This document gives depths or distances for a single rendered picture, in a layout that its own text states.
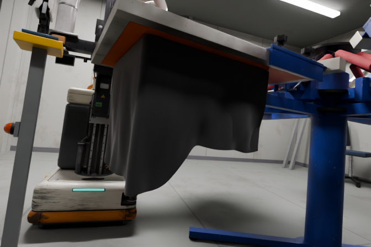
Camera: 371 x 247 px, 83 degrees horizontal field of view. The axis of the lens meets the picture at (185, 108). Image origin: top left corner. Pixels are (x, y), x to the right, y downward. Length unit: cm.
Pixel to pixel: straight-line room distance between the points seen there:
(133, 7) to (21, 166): 62
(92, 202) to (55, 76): 308
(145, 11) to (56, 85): 382
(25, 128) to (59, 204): 80
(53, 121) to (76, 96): 248
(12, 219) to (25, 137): 26
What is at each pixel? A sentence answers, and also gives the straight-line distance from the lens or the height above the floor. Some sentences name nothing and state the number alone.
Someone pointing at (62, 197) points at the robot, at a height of 20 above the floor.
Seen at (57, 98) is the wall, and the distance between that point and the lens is 426.
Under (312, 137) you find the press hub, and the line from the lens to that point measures 163.
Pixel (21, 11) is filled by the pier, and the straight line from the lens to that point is 442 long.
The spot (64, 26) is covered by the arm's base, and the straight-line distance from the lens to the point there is 136.
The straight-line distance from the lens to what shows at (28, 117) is 86.
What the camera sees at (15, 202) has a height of 42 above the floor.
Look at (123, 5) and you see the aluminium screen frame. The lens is 53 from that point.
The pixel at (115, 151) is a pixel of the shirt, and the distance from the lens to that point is 79.
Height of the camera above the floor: 72
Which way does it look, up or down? 4 degrees up
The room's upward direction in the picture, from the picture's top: 6 degrees clockwise
